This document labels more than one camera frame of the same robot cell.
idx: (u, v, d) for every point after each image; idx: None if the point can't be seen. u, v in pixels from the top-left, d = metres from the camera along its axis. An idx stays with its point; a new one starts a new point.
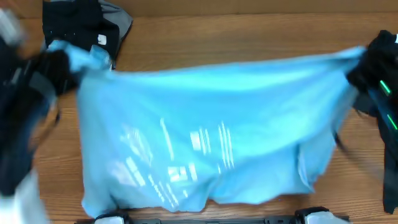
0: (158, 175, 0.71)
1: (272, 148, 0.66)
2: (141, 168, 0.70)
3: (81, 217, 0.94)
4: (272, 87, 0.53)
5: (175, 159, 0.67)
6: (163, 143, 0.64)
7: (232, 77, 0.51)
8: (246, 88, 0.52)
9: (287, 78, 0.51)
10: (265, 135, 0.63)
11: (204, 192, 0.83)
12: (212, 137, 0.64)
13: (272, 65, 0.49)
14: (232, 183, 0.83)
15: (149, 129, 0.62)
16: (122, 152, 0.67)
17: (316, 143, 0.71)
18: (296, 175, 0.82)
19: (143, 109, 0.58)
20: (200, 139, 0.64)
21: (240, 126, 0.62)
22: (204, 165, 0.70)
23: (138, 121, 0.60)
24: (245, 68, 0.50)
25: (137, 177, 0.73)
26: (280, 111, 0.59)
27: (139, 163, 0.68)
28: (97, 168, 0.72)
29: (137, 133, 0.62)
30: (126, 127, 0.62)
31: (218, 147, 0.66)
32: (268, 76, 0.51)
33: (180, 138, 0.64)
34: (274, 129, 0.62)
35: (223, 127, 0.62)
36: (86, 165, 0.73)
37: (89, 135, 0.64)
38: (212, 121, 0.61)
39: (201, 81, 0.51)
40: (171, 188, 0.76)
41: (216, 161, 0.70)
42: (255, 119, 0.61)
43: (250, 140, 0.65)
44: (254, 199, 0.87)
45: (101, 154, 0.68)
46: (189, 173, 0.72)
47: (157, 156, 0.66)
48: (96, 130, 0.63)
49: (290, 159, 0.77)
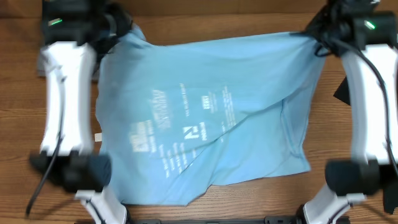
0: (168, 138, 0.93)
1: (257, 107, 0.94)
2: (156, 130, 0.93)
3: (81, 217, 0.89)
4: (244, 57, 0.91)
5: (189, 115, 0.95)
6: (180, 103, 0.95)
7: (216, 59, 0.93)
8: (225, 61, 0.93)
9: (252, 53, 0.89)
10: (250, 93, 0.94)
11: (212, 163, 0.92)
12: (219, 101, 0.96)
13: (239, 43, 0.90)
14: (227, 154, 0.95)
15: (172, 89, 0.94)
16: (146, 111, 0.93)
17: (298, 109, 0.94)
18: (282, 148, 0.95)
19: (168, 80, 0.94)
20: (207, 100, 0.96)
21: (234, 87, 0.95)
22: (211, 126, 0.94)
23: (165, 83, 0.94)
24: (232, 40, 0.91)
25: (155, 137, 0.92)
26: (256, 76, 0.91)
27: (155, 126, 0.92)
28: (129, 126, 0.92)
29: (161, 93, 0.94)
30: (155, 91, 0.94)
31: (219, 108, 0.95)
32: (240, 54, 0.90)
33: (193, 100, 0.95)
34: (254, 89, 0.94)
35: (224, 90, 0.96)
36: (120, 127, 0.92)
37: (124, 99, 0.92)
38: (213, 86, 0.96)
39: (202, 56, 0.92)
40: (183, 150, 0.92)
41: (222, 117, 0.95)
42: (242, 82, 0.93)
43: (242, 98, 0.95)
44: (250, 178, 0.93)
45: (129, 111, 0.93)
46: (200, 132, 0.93)
47: (175, 112, 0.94)
48: (134, 91, 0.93)
49: (275, 130, 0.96)
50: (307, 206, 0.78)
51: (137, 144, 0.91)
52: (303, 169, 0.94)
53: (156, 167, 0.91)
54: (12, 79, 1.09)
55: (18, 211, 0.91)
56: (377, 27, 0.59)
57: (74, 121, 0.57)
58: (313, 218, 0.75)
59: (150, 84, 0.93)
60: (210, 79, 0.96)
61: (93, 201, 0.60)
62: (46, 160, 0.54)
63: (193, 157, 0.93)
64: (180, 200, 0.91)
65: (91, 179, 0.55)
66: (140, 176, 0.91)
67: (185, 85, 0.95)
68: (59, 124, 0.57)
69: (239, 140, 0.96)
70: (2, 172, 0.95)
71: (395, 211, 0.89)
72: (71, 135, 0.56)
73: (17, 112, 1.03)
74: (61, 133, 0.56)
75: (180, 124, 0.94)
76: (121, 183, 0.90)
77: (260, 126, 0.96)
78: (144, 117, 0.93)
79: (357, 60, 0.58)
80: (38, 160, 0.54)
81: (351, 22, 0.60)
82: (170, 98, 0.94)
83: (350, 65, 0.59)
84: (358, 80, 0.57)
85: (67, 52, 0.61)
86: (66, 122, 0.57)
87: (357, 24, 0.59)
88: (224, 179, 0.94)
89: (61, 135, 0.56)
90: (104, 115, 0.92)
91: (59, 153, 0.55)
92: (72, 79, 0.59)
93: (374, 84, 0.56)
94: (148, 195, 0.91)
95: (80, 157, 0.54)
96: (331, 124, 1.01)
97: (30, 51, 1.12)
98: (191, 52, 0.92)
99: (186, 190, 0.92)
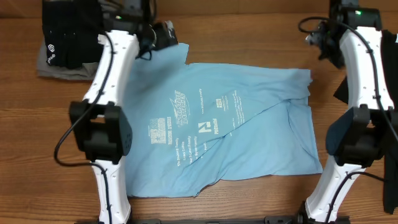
0: (183, 132, 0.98)
1: (266, 107, 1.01)
2: (174, 127, 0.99)
3: (81, 218, 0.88)
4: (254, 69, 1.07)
5: (204, 112, 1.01)
6: (196, 102, 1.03)
7: (227, 68, 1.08)
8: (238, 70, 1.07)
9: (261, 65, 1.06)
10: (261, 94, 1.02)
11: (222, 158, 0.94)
12: (231, 102, 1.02)
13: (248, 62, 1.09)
14: (236, 149, 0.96)
15: (188, 90, 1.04)
16: (165, 109, 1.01)
17: (301, 114, 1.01)
18: (291, 145, 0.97)
19: (186, 83, 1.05)
20: (221, 101, 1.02)
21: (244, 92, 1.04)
22: (224, 122, 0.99)
23: (181, 84, 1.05)
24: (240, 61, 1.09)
25: (171, 131, 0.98)
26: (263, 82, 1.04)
27: (174, 121, 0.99)
28: (147, 121, 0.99)
29: (180, 93, 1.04)
30: (176, 93, 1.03)
31: (231, 106, 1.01)
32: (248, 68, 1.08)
33: (209, 101, 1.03)
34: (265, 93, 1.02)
35: (235, 93, 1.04)
36: (136, 122, 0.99)
37: (147, 98, 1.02)
38: (226, 89, 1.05)
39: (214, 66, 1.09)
40: (197, 142, 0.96)
41: (232, 117, 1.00)
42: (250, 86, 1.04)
43: (252, 99, 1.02)
44: (259, 173, 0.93)
45: (149, 107, 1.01)
46: (212, 127, 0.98)
47: (192, 111, 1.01)
48: (154, 91, 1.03)
49: (285, 127, 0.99)
50: (308, 201, 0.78)
51: (155, 137, 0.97)
52: (315, 170, 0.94)
53: (169, 158, 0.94)
54: (12, 78, 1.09)
55: (17, 211, 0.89)
56: (362, 14, 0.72)
57: (114, 86, 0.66)
58: (313, 208, 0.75)
59: (171, 86, 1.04)
60: (226, 84, 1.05)
61: (108, 173, 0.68)
62: (84, 109, 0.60)
63: (204, 150, 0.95)
64: (188, 191, 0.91)
65: (117, 136, 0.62)
66: (152, 166, 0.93)
67: (203, 88, 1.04)
68: (102, 84, 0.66)
69: (249, 134, 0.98)
70: (1, 171, 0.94)
71: (395, 211, 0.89)
72: (110, 94, 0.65)
73: (17, 112, 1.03)
74: (102, 89, 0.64)
75: (195, 121, 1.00)
76: (133, 173, 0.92)
77: (270, 121, 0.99)
78: (164, 114, 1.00)
79: (349, 35, 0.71)
80: (78, 111, 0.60)
81: (346, 13, 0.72)
82: (189, 99, 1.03)
83: (345, 43, 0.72)
84: (351, 53, 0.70)
85: (121, 37, 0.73)
86: (109, 86, 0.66)
87: (351, 14, 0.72)
88: (232, 173, 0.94)
89: (102, 91, 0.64)
90: (127, 109, 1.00)
91: (97, 104, 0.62)
92: (119, 56, 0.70)
93: (362, 51, 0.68)
94: (157, 186, 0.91)
95: (115, 109, 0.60)
96: (331, 123, 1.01)
97: (31, 51, 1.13)
98: (212, 65, 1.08)
99: (196, 181, 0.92)
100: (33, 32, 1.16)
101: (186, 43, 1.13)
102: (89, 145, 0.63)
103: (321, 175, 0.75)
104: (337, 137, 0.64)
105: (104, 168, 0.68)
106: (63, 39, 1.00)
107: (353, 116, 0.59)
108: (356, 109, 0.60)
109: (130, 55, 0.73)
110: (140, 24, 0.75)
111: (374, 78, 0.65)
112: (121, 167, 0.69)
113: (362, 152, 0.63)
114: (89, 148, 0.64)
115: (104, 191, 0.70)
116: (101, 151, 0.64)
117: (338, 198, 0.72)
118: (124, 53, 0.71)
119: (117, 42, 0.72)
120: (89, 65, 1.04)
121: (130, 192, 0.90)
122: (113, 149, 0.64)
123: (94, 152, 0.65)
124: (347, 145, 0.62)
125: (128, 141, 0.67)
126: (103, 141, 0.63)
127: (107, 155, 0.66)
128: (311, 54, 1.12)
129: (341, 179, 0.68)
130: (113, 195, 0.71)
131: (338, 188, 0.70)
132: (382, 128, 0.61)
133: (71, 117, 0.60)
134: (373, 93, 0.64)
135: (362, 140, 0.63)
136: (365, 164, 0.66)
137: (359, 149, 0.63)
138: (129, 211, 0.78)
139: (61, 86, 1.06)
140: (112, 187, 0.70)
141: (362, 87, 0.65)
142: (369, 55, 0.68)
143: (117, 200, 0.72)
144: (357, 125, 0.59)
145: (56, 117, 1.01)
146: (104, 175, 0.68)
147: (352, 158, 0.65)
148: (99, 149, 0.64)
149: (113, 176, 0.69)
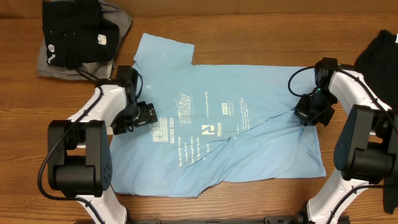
0: (186, 133, 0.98)
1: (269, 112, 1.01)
2: (177, 129, 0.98)
3: (81, 217, 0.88)
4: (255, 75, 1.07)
5: (209, 115, 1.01)
6: (201, 104, 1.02)
7: (231, 71, 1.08)
8: (239, 74, 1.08)
9: (265, 72, 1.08)
10: (262, 101, 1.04)
11: (226, 164, 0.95)
12: (236, 107, 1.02)
13: (250, 67, 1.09)
14: (240, 151, 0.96)
15: (191, 93, 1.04)
16: (171, 112, 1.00)
17: None
18: (293, 148, 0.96)
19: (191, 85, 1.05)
20: (224, 105, 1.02)
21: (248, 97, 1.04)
22: (227, 125, 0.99)
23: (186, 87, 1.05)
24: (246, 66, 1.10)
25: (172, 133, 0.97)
26: (268, 88, 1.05)
27: (175, 121, 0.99)
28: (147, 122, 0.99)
29: (184, 96, 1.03)
30: (183, 94, 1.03)
31: (236, 110, 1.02)
32: (253, 70, 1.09)
33: (214, 104, 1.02)
34: (267, 99, 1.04)
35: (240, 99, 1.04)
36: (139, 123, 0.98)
37: (152, 98, 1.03)
38: (228, 92, 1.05)
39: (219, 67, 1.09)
40: (199, 143, 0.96)
41: (237, 119, 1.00)
42: (253, 91, 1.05)
43: (255, 104, 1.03)
44: (262, 176, 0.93)
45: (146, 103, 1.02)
46: (216, 129, 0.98)
47: (197, 114, 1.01)
48: (158, 94, 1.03)
49: (286, 129, 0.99)
50: (311, 202, 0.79)
51: (157, 135, 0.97)
52: (318, 174, 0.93)
53: (171, 158, 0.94)
54: (12, 78, 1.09)
55: (17, 211, 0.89)
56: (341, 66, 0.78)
57: (97, 112, 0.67)
58: (315, 212, 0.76)
59: (176, 88, 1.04)
60: (229, 86, 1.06)
61: (94, 203, 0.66)
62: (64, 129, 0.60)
63: (207, 152, 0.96)
64: (188, 191, 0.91)
65: (97, 160, 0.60)
66: (154, 166, 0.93)
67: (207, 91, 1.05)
68: (87, 109, 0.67)
69: (250, 135, 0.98)
70: (2, 171, 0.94)
71: (395, 211, 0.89)
72: (92, 116, 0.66)
73: (17, 112, 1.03)
74: (87, 112, 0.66)
75: (199, 124, 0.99)
76: (134, 172, 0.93)
77: (272, 122, 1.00)
78: (167, 115, 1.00)
79: (335, 76, 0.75)
80: (58, 131, 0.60)
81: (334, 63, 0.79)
82: (194, 100, 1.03)
83: (334, 83, 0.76)
84: (342, 85, 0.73)
85: (110, 86, 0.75)
86: (94, 111, 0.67)
87: (334, 63, 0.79)
88: (234, 175, 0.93)
89: (86, 113, 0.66)
90: None
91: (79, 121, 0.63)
92: (107, 97, 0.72)
93: (350, 81, 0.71)
94: (157, 185, 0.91)
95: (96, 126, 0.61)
96: (331, 124, 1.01)
97: (31, 51, 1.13)
98: (215, 68, 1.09)
99: (197, 181, 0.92)
100: (32, 32, 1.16)
101: (191, 43, 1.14)
102: (63, 178, 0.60)
103: (326, 183, 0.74)
104: (346, 145, 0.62)
105: (89, 200, 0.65)
106: (64, 39, 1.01)
107: (357, 109, 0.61)
108: (356, 105, 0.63)
109: (115, 104, 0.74)
110: (127, 86, 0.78)
111: (365, 90, 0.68)
112: (104, 195, 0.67)
113: (371, 165, 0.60)
114: (63, 182, 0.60)
115: (94, 215, 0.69)
116: (76, 186, 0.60)
117: (341, 208, 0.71)
118: (112, 96, 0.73)
119: (107, 89, 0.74)
120: (89, 64, 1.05)
121: (130, 190, 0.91)
122: (89, 182, 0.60)
123: (71, 188, 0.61)
124: (358, 157, 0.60)
125: (106, 173, 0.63)
126: (78, 173, 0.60)
127: (86, 191, 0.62)
128: (311, 54, 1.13)
129: (346, 191, 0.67)
130: (105, 215, 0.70)
131: (341, 200, 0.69)
132: (387, 132, 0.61)
133: (48, 136, 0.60)
134: (369, 98, 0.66)
135: (372, 152, 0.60)
136: (373, 182, 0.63)
137: (369, 163, 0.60)
138: (124, 214, 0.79)
139: (61, 86, 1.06)
140: (101, 211, 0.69)
141: (359, 97, 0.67)
142: (357, 83, 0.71)
143: (109, 217, 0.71)
144: (360, 118, 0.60)
145: (56, 117, 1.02)
146: (89, 206, 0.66)
147: (360, 174, 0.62)
148: (74, 183, 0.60)
149: (99, 204, 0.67)
